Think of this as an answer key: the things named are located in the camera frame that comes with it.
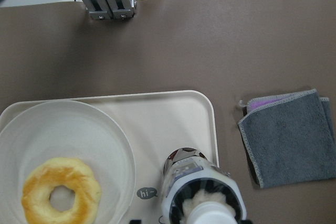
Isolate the white round plate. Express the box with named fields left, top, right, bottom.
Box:
left=1, top=100, right=136, bottom=223

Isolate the tea bottle top rack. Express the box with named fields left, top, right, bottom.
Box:
left=161, top=147, right=248, bottom=223

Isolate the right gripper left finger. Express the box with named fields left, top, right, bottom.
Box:
left=130, top=219, right=142, bottom=224

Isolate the glazed donut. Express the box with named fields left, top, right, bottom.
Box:
left=21, top=157, right=102, bottom=223

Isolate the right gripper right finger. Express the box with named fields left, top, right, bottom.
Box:
left=240, top=220, right=253, bottom=224

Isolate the cream serving tray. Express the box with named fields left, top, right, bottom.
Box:
left=1, top=91, right=218, bottom=223

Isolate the grey folded cloth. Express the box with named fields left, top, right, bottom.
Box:
left=238, top=89, right=335, bottom=188

